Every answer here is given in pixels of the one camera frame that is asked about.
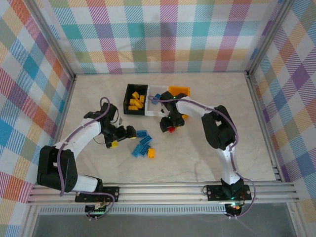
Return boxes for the grey slotted cable duct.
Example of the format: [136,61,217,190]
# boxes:
[39,206,228,215]

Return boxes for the aluminium frame post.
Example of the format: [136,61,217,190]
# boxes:
[246,0,296,75]
[29,0,76,79]

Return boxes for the aluminium side rail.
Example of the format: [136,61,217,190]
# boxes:
[245,71,282,182]
[43,74,78,186]

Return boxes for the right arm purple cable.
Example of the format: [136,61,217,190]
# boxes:
[147,95,256,220]

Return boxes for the black plastic bin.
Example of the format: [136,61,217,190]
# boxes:
[122,83,149,116]

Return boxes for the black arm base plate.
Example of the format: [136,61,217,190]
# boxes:
[206,184,252,201]
[75,186,120,203]

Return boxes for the yellow plastic bin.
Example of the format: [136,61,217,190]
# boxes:
[168,85,192,119]

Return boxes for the aluminium mounting rail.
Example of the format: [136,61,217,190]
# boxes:
[27,181,298,205]

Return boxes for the white plastic bin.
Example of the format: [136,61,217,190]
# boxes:
[145,85,171,118]

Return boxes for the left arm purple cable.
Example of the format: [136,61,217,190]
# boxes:
[58,97,117,220]

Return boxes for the aluminium frame bar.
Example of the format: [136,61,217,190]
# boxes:
[20,204,40,237]
[287,201,306,237]

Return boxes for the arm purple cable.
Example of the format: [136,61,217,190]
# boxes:
[58,97,117,220]
[147,95,256,220]

